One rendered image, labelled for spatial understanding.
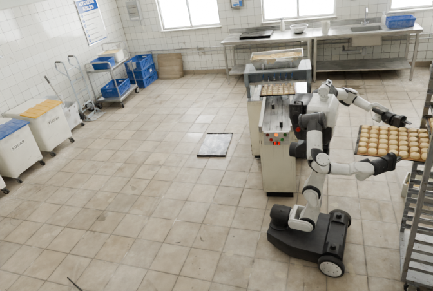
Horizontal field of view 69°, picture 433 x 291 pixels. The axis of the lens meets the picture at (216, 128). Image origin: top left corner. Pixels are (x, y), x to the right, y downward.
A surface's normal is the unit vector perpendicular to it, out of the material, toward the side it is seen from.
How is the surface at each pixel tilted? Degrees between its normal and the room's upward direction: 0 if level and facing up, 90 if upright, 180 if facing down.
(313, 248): 0
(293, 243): 0
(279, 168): 90
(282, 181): 90
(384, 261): 0
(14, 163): 89
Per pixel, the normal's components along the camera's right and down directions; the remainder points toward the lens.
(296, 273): -0.14, -0.87
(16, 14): 0.95, 0.03
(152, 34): -0.29, 0.50
